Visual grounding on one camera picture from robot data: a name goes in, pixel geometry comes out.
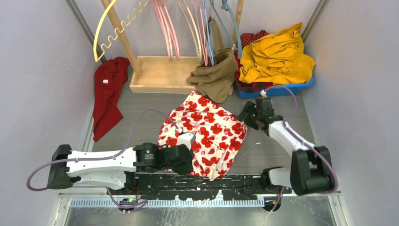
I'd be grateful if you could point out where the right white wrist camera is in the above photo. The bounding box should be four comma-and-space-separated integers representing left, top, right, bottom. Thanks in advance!
260, 90, 267, 97

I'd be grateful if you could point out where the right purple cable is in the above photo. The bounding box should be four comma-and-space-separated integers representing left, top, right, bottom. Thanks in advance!
262, 85, 339, 214

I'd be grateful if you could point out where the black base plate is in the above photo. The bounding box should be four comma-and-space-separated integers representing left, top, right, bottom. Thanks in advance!
109, 173, 281, 201

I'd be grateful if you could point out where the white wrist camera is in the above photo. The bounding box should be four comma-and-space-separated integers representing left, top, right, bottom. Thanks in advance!
260, 90, 267, 97
176, 132, 196, 151

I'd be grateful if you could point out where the white slotted cable duct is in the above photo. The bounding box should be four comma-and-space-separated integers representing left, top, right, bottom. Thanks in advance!
70, 197, 264, 208

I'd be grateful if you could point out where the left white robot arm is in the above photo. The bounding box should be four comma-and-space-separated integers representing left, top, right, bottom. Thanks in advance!
47, 143, 193, 194

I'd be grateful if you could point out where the yellow garment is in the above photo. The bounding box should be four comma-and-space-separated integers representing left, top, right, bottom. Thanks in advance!
239, 23, 316, 85

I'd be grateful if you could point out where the white red floral garment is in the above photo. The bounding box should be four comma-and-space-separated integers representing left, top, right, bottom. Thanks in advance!
158, 91, 247, 180

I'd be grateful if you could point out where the dark red garment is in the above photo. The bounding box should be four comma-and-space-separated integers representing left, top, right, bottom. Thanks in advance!
93, 57, 130, 142

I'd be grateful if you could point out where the red polka dot garment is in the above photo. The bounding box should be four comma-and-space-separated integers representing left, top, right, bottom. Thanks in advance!
240, 30, 269, 48

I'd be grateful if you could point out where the beige hanger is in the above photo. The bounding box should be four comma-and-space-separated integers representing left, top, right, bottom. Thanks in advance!
177, 0, 202, 62

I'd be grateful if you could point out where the yellow wavy hanger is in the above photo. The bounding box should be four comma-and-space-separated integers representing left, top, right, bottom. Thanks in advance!
92, 0, 149, 64

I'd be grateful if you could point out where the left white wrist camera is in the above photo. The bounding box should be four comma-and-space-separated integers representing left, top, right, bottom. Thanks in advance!
176, 132, 196, 151

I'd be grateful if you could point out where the blue plastic bin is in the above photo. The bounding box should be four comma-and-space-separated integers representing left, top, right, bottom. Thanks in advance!
234, 61, 315, 100

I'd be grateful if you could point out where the tan brown skirt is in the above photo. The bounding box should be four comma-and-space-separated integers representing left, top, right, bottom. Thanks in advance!
186, 17, 238, 103

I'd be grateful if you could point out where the teal blue wire hanger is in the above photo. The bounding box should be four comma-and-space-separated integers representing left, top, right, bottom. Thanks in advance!
210, 0, 243, 60

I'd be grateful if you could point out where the wooden hanger rack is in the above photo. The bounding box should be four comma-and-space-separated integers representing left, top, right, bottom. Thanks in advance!
100, 0, 244, 95

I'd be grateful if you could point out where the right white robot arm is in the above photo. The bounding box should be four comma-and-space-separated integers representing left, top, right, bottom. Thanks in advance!
238, 97, 338, 195

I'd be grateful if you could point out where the light blue hanger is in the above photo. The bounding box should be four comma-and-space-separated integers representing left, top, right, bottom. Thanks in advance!
202, 0, 215, 66

